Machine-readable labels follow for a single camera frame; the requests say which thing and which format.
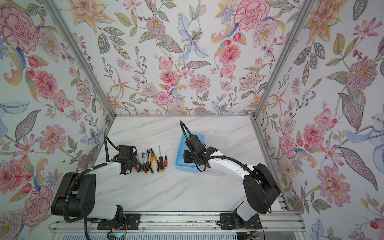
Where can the yellow handled pliers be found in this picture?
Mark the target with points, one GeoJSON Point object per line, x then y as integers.
{"type": "Point", "coordinates": [154, 163]}

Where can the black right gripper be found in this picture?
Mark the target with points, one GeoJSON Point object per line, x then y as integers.
{"type": "Point", "coordinates": [186, 153]}

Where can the aluminium corner frame post right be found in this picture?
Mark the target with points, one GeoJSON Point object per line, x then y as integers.
{"type": "Point", "coordinates": [303, 13]}

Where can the red handled small screwdriver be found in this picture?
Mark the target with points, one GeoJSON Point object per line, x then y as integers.
{"type": "Point", "coordinates": [165, 160]}

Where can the aluminium corner frame post left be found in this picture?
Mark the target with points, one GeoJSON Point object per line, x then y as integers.
{"type": "Point", "coordinates": [68, 36]}

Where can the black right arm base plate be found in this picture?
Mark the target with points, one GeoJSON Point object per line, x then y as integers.
{"type": "Point", "coordinates": [234, 222]}

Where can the aluminium corner frame post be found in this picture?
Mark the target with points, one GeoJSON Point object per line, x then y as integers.
{"type": "Point", "coordinates": [68, 36]}
{"type": "Point", "coordinates": [303, 13]}

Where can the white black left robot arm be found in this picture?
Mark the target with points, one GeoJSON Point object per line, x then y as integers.
{"type": "Point", "coordinates": [75, 199]}

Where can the blue plastic tool box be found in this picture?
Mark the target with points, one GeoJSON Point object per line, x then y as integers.
{"type": "Point", "coordinates": [179, 162]}

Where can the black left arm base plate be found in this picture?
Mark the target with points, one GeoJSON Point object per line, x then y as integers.
{"type": "Point", "coordinates": [127, 222]}

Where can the clear plastic box lid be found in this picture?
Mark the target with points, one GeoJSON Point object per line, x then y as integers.
{"type": "Point", "coordinates": [224, 141]}

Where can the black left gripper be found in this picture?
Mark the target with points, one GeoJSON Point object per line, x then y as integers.
{"type": "Point", "coordinates": [135, 159]}

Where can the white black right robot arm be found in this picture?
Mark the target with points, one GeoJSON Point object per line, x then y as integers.
{"type": "Point", "coordinates": [258, 185]}

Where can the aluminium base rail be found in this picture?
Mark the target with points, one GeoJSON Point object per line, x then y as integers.
{"type": "Point", "coordinates": [186, 226]}

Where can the orange black handled screwdriver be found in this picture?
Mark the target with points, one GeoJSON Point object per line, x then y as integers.
{"type": "Point", "coordinates": [161, 160]}

